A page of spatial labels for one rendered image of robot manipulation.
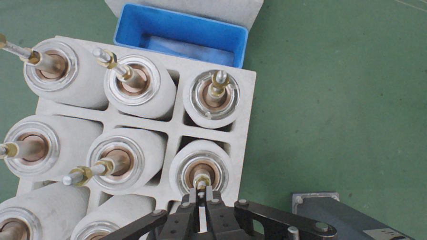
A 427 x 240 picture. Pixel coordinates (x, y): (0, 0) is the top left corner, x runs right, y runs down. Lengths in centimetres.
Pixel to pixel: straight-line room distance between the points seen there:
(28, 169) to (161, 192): 19
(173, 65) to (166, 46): 22
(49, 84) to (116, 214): 20
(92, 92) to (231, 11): 33
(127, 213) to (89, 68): 22
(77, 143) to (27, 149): 5
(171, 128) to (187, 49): 30
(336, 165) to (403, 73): 40
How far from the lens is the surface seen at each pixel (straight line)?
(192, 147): 25
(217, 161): 25
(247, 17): 47
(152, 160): 27
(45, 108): 43
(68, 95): 32
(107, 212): 31
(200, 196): 17
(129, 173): 27
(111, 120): 36
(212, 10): 47
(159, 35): 57
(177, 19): 48
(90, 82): 32
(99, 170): 23
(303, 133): 59
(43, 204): 35
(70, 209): 38
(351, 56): 74
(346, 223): 48
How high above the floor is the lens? 50
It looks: 84 degrees down
